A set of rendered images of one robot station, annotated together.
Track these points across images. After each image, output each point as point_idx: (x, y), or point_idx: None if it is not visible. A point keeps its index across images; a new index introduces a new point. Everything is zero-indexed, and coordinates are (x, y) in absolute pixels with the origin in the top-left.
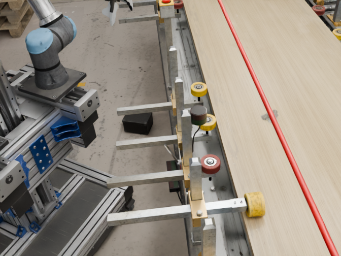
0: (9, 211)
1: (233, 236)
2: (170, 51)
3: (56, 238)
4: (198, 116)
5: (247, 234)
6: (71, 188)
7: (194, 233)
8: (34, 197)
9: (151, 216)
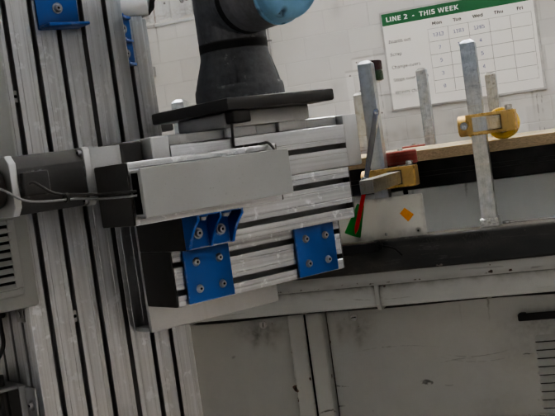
0: (332, 245)
1: None
2: (184, 102)
3: None
4: (380, 61)
5: (536, 140)
6: None
7: (494, 196)
8: (201, 407)
9: (493, 115)
